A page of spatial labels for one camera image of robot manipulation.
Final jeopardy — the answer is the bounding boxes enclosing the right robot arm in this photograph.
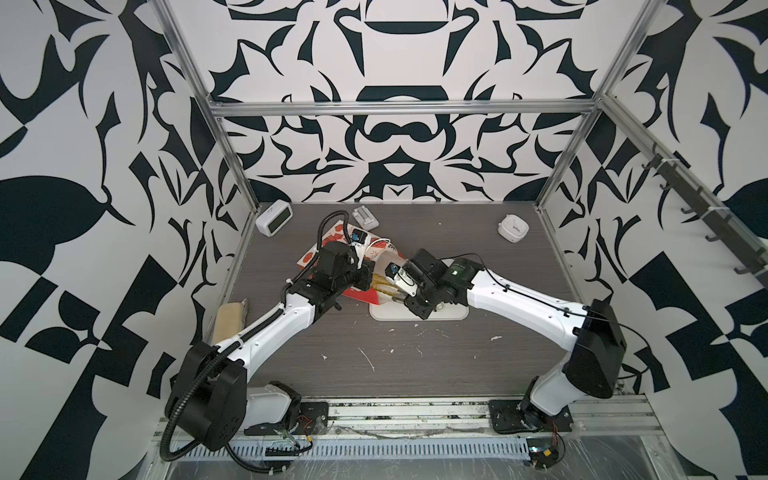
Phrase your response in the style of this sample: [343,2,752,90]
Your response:
[385,249,627,434]

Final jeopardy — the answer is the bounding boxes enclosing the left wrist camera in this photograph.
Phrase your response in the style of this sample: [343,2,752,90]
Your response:
[349,228,369,246]

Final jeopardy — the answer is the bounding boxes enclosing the white digital clock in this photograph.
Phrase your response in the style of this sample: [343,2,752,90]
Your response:
[255,200,293,237]

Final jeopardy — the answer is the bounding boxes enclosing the black corrugated cable conduit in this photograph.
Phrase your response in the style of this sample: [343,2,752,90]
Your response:
[158,209,352,475]

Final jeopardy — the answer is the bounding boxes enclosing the long striped fake bread loaf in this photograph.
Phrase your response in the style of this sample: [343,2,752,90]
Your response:
[371,274,405,302]

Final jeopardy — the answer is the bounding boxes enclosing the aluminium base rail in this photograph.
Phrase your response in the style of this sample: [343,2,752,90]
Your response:
[152,395,667,463]

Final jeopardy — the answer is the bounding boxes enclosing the wall hook rail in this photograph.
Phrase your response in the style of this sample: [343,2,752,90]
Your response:
[641,143,767,289]

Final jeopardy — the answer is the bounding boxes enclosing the small circuit board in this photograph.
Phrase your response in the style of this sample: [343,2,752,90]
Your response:
[526,435,567,471]

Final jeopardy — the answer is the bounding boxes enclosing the beige foam pad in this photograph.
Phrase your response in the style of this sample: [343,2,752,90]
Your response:
[211,299,249,344]

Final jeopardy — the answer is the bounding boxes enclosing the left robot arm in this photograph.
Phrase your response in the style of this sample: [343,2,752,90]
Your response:
[159,241,375,461]

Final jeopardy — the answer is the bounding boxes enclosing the white plastic tray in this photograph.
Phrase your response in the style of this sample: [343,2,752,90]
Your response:
[369,291,469,322]

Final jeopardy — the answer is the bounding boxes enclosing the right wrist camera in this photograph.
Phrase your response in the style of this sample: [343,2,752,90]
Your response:
[385,262,418,296]

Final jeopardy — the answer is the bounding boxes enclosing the small grey white device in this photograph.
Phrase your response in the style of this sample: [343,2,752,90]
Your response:
[352,205,380,231]

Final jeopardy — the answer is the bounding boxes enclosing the red white paper bag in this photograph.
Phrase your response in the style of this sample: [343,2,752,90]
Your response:
[287,211,399,309]

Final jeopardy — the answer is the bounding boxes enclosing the white round timer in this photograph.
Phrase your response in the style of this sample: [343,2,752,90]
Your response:
[497,214,530,243]

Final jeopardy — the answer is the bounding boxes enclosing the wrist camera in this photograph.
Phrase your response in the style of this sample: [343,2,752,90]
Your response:
[349,228,369,246]
[385,262,418,296]

